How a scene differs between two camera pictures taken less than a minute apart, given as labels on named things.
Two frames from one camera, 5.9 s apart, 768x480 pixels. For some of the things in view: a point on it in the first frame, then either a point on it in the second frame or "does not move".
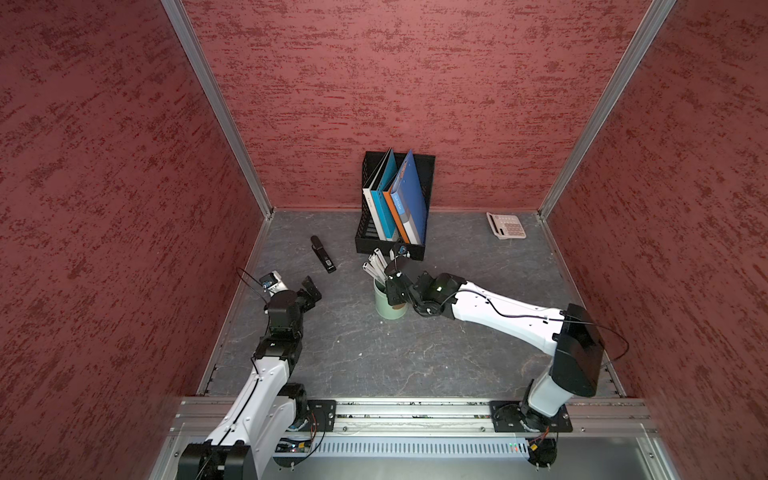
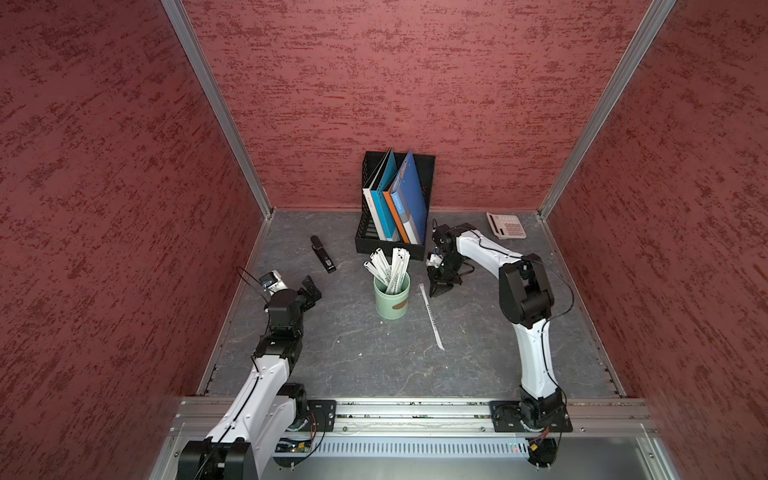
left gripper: x=308 y=302 does not move
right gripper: x=394 y=296 → x=440 y=282
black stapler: x=323 y=254 does not move
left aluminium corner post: x=178 y=11 does not move
